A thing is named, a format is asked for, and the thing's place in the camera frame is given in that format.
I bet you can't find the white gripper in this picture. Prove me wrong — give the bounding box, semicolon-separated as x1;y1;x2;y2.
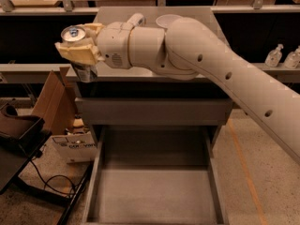
55;22;133;69

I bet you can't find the brown cardboard box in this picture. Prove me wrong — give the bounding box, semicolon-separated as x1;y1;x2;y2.
32;67;77;135

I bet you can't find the grey drawer cabinet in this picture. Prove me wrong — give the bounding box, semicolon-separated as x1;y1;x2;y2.
66;6;248;158

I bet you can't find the silver blue redbull can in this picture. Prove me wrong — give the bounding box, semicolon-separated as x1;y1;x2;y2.
61;25;98;83

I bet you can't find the clear soap dispenser bottle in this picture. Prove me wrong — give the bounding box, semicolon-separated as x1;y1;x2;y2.
265;44;283;68

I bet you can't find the white printed cardboard box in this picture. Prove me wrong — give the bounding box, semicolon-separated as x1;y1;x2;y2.
51;133;97;163

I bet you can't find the black cable on floor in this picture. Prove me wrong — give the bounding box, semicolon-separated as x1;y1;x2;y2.
29;158;87;197

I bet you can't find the white bowl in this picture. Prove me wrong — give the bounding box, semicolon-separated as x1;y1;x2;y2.
156;14;180;29

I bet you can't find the black stand with tray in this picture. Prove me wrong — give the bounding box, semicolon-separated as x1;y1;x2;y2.
0;103;93;225

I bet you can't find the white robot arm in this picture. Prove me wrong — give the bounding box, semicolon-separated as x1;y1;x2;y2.
54;13;300;161

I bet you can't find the open grey middle drawer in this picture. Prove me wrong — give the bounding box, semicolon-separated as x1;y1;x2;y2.
82;126;229;225

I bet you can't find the clear plastic water bottle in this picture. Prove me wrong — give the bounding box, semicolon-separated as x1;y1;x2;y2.
127;13;146;27

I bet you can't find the closed grey top drawer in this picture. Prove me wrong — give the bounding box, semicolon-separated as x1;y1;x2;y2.
75;97;233;126

